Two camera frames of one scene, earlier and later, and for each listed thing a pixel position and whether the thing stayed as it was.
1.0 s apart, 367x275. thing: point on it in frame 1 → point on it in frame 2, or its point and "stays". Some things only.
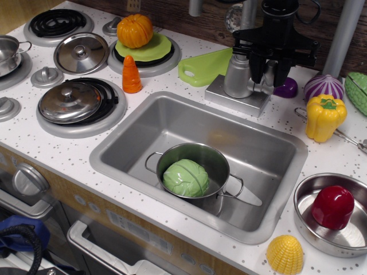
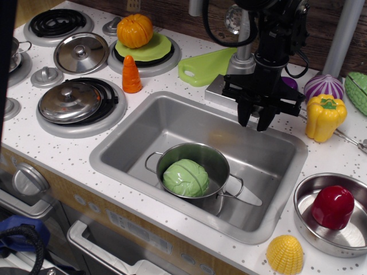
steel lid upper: [81, 53] stays
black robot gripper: [277, 39] → [264, 85]
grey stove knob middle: [47, 77] stays
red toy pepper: [333, 207] stays
